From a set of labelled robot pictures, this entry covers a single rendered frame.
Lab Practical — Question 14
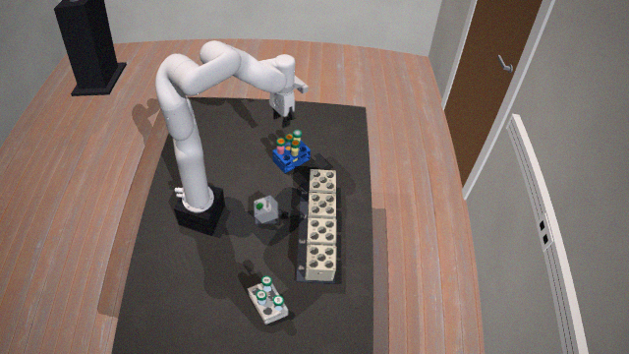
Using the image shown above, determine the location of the white bucket adapter with five holes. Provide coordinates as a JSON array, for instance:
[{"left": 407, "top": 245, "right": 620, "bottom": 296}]
[
  {"left": 307, "top": 217, "right": 336, "bottom": 246},
  {"left": 308, "top": 193, "right": 336, "bottom": 221},
  {"left": 309, "top": 169, "right": 336, "bottom": 195},
  {"left": 305, "top": 245, "right": 336, "bottom": 281}
]

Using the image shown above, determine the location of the blue tube rack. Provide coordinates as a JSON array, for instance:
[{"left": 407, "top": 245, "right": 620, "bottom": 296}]
[{"left": 273, "top": 141, "right": 311, "bottom": 173}]

